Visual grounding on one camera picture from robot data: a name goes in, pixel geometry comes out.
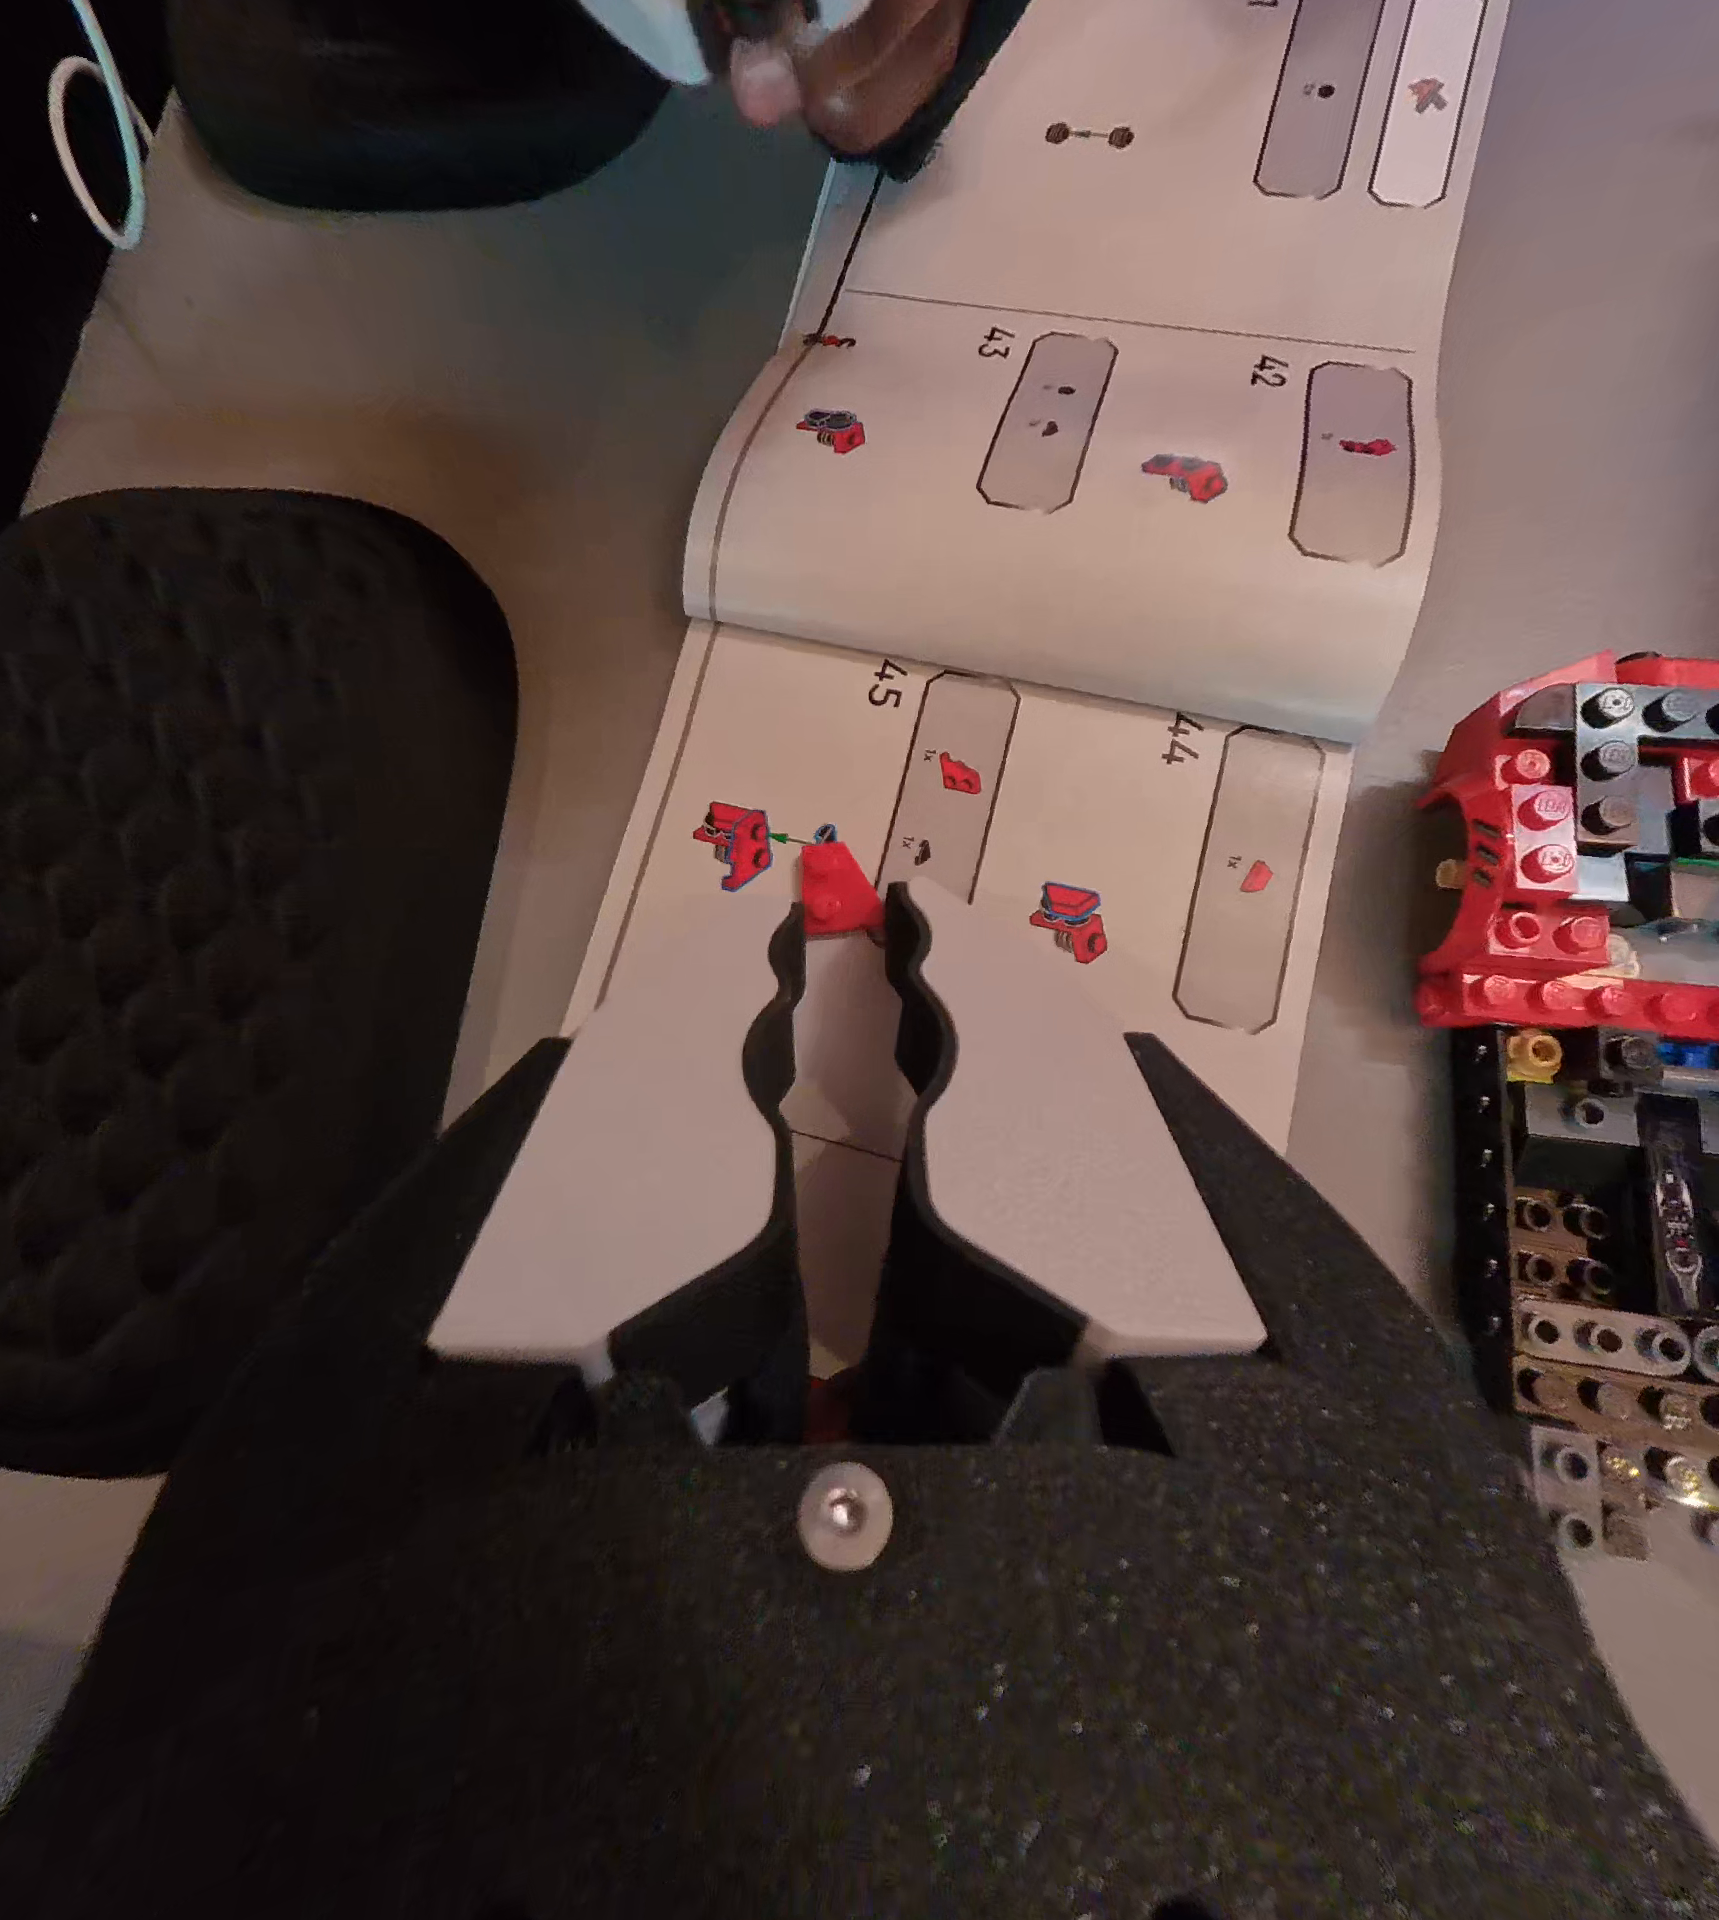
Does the red lego slope piece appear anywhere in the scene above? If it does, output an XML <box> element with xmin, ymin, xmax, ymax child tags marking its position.
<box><xmin>794</xmin><ymin>841</ymin><xmax>891</xmax><ymax>947</ymax></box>

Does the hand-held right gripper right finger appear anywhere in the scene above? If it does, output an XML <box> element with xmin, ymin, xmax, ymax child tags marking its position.
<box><xmin>881</xmin><ymin>877</ymin><xmax>1270</xmax><ymax>1362</ymax></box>

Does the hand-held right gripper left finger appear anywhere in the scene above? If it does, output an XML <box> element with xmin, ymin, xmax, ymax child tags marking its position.
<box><xmin>428</xmin><ymin>884</ymin><xmax>803</xmax><ymax>1371</ymax></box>

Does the black textured wrist cushion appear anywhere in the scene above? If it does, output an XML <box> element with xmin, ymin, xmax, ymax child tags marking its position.
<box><xmin>0</xmin><ymin>484</ymin><xmax>520</xmax><ymax>1481</ymax></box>

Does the person's left hand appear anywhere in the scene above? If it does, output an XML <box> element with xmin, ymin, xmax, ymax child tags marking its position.
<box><xmin>729</xmin><ymin>0</ymin><xmax>977</xmax><ymax>157</ymax></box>

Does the white cable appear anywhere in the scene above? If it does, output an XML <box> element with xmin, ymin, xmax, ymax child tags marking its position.
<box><xmin>46</xmin><ymin>0</ymin><xmax>159</xmax><ymax>255</ymax></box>

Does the lego instruction booklet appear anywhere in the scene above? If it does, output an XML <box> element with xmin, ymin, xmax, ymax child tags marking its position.
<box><xmin>559</xmin><ymin>0</ymin><xmax>1516</xmax><ymax>1166</ymax></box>

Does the partly built red lego car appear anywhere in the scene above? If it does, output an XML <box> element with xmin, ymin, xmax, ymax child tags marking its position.
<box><xmin>1412</xmin><ymin>648</ymin><xmax>1719</xmax><ymax>1596</ymax></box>

